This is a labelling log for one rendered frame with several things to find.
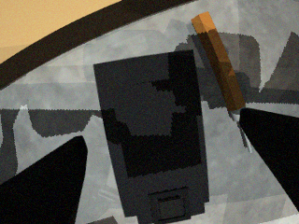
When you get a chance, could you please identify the tan wooden floor panel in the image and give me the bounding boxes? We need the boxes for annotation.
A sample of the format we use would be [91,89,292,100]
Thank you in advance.
[0,0,193,90]

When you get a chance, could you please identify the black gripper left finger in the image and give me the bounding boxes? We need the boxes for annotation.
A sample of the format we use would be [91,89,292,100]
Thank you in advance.
[0,135,87,224]

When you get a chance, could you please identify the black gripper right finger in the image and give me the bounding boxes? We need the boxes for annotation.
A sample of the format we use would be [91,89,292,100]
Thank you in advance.
[239,107,299,212]

